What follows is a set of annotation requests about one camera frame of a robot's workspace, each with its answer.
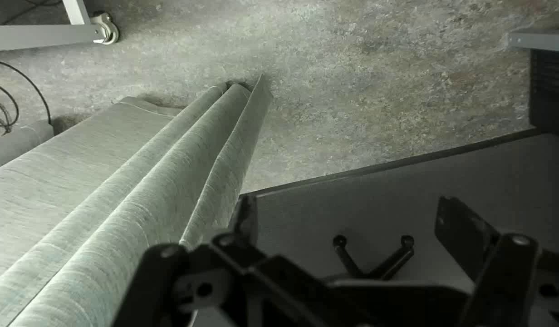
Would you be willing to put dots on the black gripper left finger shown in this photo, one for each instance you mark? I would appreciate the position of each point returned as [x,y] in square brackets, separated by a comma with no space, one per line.
[163,284]

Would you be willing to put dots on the caster wheel on metal frame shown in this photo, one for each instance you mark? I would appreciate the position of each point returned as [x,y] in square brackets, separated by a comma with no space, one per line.
[81,27]

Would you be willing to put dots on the grey metal bar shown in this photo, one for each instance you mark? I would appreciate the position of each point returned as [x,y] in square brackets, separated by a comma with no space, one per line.
[544,38]

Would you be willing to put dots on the black ribbed box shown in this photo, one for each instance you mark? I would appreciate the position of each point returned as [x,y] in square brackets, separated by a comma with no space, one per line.
[553,91]

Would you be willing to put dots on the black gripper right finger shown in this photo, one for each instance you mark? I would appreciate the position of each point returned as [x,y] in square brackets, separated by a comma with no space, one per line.
[491,265]

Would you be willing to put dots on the grey-green fabric curtain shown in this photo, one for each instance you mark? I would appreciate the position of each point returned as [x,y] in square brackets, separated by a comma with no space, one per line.
[92,200]

